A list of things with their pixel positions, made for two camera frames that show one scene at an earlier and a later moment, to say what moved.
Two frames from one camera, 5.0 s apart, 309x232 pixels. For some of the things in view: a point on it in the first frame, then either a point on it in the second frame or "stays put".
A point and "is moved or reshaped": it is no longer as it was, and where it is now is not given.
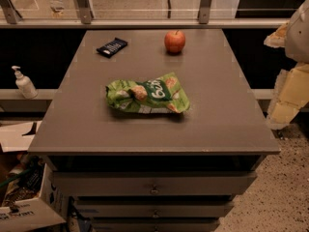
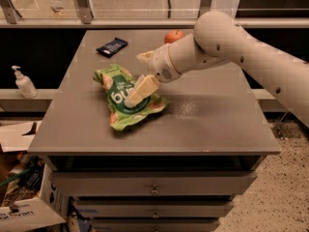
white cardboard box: x=51 y=207 stays put
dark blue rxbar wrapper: x=112 y=47 stays put
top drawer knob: x=154 y=190 stays put
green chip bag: x=160 y=95 is moved or reshaped
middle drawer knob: x=155 y=216 stays put
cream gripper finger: x=277 y=39 to x=160 y=63
